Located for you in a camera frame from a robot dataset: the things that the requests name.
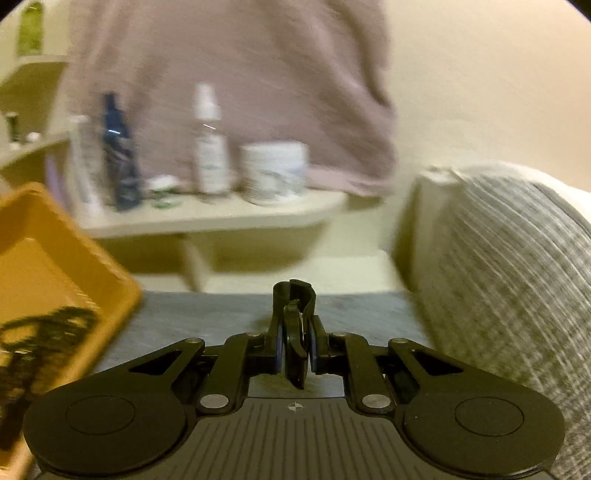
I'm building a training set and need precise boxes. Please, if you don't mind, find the dark green bead necklace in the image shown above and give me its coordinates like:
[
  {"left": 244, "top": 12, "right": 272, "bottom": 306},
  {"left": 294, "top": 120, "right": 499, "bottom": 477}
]
[{"left": 0, "top": 306, "right": 100, "bottom": 451}]

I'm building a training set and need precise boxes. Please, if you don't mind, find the orange plastic tray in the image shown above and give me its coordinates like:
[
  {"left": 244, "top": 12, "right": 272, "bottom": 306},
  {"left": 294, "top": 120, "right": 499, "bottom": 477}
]
[{"left": 0, "top": 181, "right": 143, "bottom": 480}]

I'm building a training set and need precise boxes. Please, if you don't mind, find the grey checked cushion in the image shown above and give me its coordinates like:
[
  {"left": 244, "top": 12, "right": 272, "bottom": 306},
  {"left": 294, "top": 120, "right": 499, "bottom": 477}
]
[{"left": 411, "top": 165, "right": 590, "bottom": 479}]

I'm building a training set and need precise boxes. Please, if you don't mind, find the large white cream jar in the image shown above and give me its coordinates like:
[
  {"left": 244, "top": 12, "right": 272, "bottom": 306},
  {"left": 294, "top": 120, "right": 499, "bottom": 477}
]
[{"left": 240, "top": 141, "right": 310, "bottom": 206}]

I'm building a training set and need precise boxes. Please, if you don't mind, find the small green white jar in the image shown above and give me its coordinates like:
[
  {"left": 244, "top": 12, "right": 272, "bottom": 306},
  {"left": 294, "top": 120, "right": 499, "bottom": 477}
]
[{"left": 146, "top": 175, "right": 181, "bottom": 209}]

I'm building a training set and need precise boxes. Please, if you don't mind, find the clear spray bottle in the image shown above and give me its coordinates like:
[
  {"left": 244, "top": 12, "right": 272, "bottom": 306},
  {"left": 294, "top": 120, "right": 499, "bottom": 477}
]
[{"left": 193, "top": 82, "right": 231, "bottom": 197}]

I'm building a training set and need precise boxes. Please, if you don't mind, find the dark blue spray bottle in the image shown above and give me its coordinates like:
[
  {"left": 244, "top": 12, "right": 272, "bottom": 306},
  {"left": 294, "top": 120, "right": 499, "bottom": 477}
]
[{"left": 102, "top": 92, "right": 142, "bottom": 212}]

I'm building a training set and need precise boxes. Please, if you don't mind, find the blue white tube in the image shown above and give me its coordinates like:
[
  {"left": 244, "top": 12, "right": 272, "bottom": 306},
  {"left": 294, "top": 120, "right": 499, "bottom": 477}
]
[{"left": 69, "top": 115, "right": 103, "bottom": 216}]

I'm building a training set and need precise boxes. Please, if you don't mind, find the lilac tube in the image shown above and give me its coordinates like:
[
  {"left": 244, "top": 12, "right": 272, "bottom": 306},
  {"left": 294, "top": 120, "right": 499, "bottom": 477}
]
[{"left": 44, "top": 153, "right": 71, "bottom": 212}]

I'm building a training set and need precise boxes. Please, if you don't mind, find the mauve hanging towel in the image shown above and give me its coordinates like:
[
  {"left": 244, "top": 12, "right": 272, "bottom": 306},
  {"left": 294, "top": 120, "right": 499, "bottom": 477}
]
[{"left": 66, "top": 1, "right": 396, "bottom": 197}]

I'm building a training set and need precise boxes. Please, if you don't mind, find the cream wooden shelf unit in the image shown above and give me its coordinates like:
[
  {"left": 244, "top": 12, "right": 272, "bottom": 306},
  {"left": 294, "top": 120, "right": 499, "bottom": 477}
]
[{"left": 0, "top": 45, "right": 403, "bottom": 294}]

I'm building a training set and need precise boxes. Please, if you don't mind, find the lying black white stick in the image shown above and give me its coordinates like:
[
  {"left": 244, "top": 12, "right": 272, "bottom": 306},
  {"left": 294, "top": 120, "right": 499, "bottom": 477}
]
[{"left": 26, "top": 132, "right": 42, "bottom": 143}]

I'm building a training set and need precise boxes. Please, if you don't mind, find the standing black white stick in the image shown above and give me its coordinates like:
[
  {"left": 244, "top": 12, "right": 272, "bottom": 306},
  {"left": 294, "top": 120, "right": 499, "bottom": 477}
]
[{"left": 4, "top": 112, "right": 21, "bottom": 150}]

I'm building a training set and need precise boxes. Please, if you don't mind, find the green bottle top shelf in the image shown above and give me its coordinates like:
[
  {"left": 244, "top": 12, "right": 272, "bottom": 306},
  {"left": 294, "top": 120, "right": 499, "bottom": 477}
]
[{"left": 16, "top": 0, "right": 44, "bottom": 57}]

